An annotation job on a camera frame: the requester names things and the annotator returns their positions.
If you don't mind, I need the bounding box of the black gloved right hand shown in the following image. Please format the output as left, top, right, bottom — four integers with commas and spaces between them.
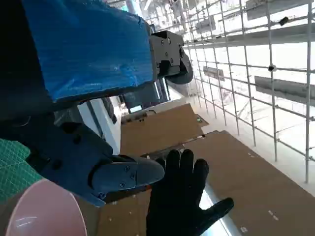
146, 148, 234, 236

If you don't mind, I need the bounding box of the black left hand, blue tape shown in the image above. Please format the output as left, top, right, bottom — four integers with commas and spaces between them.
0, 0, 194, 207

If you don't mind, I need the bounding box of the pink bowl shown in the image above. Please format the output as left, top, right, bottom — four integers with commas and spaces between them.
4, 178, 88, 236

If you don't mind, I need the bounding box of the green cutting mat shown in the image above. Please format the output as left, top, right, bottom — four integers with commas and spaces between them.
0, 137, 44, 202

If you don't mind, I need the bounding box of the grey ceiling light fixture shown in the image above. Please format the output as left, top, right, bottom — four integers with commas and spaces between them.
254, 75, 315, 104

